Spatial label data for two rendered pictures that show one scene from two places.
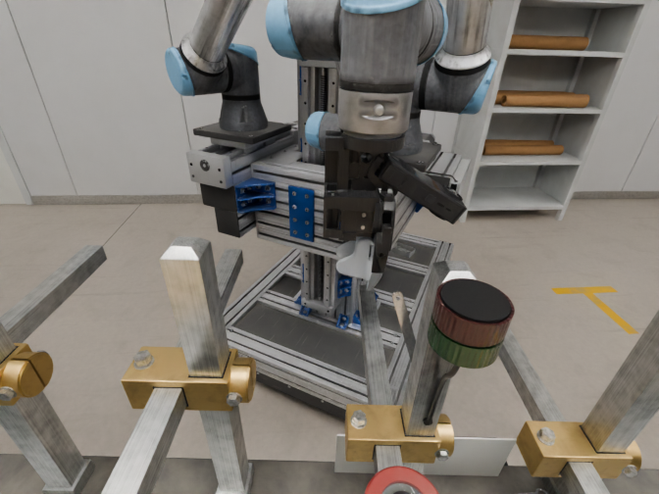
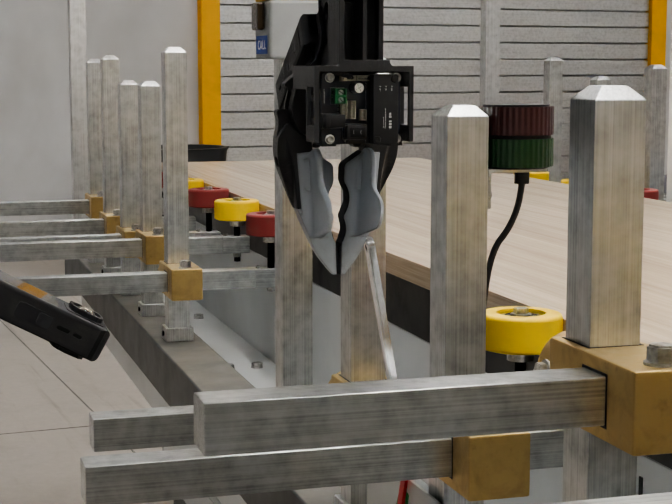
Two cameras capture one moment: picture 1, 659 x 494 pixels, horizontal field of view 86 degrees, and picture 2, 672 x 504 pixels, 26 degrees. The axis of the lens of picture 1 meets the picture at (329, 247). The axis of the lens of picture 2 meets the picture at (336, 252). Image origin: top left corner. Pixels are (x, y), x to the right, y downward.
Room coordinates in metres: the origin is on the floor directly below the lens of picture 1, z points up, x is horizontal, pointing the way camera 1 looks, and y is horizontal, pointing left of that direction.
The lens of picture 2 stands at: (0.68, 0.95, 1.14)
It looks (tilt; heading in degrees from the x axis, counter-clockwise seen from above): 7 degrees down; 254
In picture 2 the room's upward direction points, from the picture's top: straight up
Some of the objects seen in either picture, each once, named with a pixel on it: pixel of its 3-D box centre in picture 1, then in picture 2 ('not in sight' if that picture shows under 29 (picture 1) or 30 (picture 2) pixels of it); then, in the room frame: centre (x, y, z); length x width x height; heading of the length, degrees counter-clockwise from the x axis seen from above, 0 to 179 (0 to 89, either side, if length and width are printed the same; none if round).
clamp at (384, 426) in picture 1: (397, 435); (470, 444); (0.27, -0.10, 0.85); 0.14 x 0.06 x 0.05; 90
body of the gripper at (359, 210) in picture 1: (361, 184); (346, 63); (0.39, -0.03, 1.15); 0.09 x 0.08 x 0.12; 90
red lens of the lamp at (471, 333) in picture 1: (471, 310); (515, 120); (0.23, -0.12, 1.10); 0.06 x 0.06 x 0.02
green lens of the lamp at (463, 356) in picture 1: (464, 331); (515, 151); (0.23, -0.12, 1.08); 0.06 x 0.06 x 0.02
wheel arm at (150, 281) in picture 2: not in sight; (150, 283); (0.33, -1.33, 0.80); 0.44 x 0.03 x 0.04; 0
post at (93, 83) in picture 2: not in sight; (96, 165); (0.29, -2.37, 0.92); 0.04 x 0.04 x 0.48; 0
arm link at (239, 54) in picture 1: (236, 68); not in sight; (1.16, 0.29, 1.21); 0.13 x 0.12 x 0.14; 139
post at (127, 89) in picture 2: not in sight; (129, 204); (0.29, -1.87, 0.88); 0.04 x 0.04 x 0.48; 0
